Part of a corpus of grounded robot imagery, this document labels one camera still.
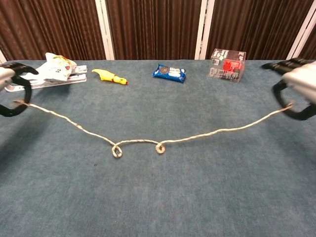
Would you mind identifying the white snack bag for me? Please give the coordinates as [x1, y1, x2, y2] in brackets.
[43, 52, 76, 82]

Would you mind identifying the left black-fingered robot hand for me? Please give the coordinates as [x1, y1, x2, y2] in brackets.
[0, 62, 40, 118]

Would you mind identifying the beige twisted rope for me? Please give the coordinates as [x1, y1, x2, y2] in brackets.
[12, 99, 295, 159]

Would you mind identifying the brown pleated partition panel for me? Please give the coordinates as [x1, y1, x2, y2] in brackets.
[0, 0, 106, 61]
[205, 0, 316, 60]
[105, 0, 202, 60]
[299, 29, 316, 60]

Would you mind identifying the yellow rubber chicken toy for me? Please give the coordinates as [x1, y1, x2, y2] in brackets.
[91, 69, 129, 85]

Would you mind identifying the blue felt table mat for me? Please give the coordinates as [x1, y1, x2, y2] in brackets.
[0, 59, 316, 237]

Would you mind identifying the blue cookie packet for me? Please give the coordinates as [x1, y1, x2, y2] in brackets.
[152, 63, 187, 84]

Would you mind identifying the right black-fingered robot hand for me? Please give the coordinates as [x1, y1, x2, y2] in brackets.
[261, 58, 316, 121]

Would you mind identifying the clear box with red item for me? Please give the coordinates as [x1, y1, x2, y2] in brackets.
[208, 48, 247, 83]

